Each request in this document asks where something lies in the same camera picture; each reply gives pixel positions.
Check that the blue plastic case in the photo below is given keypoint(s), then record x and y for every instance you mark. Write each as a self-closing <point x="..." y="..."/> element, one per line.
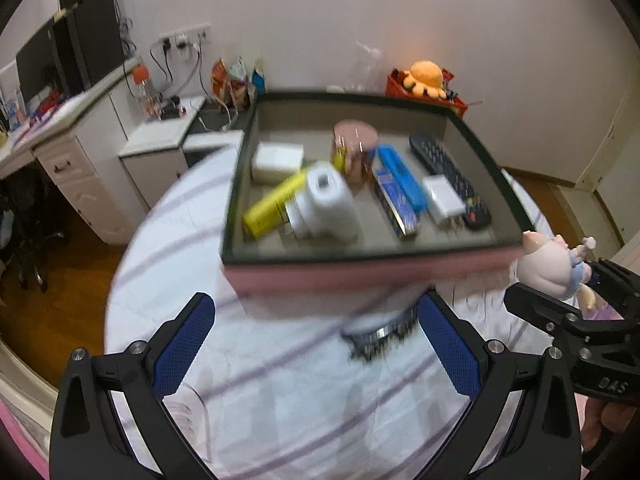
<point x="400" y="175"/>

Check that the pink pig figurine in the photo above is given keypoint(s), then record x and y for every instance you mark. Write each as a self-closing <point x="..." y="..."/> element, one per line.
<point x="545" y="265"/>

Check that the shiny blue long box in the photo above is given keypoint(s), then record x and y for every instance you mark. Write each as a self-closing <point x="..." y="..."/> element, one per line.
<point x="392" y="205"/>

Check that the orange lid bottle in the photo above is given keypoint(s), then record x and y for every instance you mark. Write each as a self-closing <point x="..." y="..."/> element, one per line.
<point x="141" y="76"/>

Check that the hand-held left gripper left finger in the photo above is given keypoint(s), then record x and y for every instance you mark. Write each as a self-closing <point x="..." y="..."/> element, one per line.
<point x="185" y="345"/>

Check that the black computer tower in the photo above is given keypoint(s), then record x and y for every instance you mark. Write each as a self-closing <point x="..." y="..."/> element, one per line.
<point x="95" y="45"/>

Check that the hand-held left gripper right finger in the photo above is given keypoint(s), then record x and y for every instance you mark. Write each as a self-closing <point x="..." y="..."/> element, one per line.
<point x="450" y="345"/>

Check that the pink storage box black rim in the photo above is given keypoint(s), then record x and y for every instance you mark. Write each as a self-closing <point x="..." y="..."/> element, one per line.
<point x="350" y="275"/>

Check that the person's right hand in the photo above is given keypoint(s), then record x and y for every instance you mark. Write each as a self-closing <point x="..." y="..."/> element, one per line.
<point x="607" y="417"/>

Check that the white wall socket strip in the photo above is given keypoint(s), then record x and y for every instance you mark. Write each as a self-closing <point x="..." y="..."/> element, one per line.
<point x="185" y="35"/>

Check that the black office chair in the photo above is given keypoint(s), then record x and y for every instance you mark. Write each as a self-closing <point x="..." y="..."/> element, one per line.
<point x="30" y="240"/>

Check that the white paper roll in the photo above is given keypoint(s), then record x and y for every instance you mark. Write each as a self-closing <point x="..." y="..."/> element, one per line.
<point x="327" y="205"/>

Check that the clear plastic container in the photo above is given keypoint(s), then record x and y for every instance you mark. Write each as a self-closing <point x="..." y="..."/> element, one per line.
<point x="187" y="410"/>

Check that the white desk with drawers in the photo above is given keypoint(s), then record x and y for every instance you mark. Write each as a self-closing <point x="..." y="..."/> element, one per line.
<point x="75" y="180"/>

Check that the red printed storage crate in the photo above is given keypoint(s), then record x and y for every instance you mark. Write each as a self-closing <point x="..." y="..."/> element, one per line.
<point x="457" y="106"/>

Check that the pile of colourful books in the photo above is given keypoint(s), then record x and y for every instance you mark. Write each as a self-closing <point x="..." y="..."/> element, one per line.
<point x="45" y="107"/>

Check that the orange octopus plush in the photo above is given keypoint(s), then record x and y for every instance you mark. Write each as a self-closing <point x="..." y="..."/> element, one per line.
<point x="425" y="75"/>

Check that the white snack bag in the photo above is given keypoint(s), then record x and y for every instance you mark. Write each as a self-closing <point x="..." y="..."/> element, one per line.
<point x="239" y="80"/>

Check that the white striped quilt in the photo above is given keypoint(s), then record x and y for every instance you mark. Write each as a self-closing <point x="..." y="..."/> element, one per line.
<point x="300" y="400"/>

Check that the white door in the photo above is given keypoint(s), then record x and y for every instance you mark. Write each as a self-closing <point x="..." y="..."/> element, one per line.
<point x="620" y="150"/>

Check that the red snack bag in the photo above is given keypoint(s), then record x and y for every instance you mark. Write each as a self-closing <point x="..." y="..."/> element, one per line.
<point x="220" y="77"/>

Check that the black remote control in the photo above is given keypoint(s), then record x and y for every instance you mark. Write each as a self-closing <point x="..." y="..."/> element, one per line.
<point x="440" y="157"/>

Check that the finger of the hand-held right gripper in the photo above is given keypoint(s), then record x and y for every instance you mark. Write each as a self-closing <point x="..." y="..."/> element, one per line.
<point x="620" y="285"/>
<point x="540" y="310"/>

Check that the white nightstand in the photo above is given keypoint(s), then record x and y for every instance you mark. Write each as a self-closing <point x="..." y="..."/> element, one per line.
<point x="155" y="135"/>

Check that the rose gold jar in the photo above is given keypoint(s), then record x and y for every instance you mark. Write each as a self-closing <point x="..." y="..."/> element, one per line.
<point x="355" y="135"/>

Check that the yellow tube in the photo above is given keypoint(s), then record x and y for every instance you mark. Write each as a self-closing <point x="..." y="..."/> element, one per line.
<point x="270" y="205"/>

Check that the pink floral blanket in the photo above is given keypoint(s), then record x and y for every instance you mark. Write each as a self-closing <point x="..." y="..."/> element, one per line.
<point x="15" y="435"/>

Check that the blue white carton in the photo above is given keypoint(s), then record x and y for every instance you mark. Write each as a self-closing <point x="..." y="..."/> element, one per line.
<point x="258" y="81"/>

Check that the small white charger plug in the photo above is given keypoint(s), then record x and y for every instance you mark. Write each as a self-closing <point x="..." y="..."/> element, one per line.
<point x="442" y="197"/>

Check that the black decorated hair clip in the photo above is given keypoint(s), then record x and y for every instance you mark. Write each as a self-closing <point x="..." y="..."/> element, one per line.
<point x="375" y="340"/>

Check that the black computer monitor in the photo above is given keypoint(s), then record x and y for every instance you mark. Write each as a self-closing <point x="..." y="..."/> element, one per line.
<point x="35" y="67"/>

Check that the white power adapter block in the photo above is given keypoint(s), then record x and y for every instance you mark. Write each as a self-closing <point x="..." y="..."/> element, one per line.
<point x="277" y="162"/>

